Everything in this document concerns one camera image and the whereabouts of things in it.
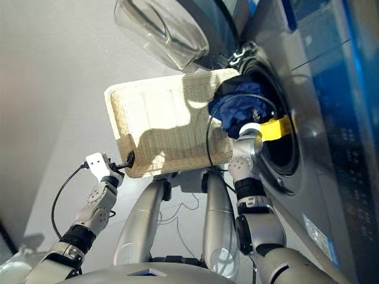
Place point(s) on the navy blue garment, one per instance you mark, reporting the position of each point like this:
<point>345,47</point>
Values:
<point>237,103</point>

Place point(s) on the pale woven laundry basket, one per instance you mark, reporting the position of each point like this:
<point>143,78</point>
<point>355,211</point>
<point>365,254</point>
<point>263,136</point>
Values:
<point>154,106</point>

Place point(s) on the round washing machine door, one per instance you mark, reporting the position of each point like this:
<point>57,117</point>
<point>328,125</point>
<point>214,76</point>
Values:
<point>165,29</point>

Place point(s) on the grey washing machine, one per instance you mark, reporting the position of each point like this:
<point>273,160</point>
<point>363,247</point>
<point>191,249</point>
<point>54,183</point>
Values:
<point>325,148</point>

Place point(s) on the silver robot torso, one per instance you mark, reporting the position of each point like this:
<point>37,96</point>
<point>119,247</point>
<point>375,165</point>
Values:
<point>118,275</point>

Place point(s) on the white rating label sticker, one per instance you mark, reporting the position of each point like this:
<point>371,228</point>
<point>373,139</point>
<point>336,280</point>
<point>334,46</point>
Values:
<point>321,236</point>

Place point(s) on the yellow wrist camera mount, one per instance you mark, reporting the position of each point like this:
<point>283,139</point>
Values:
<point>275,128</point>

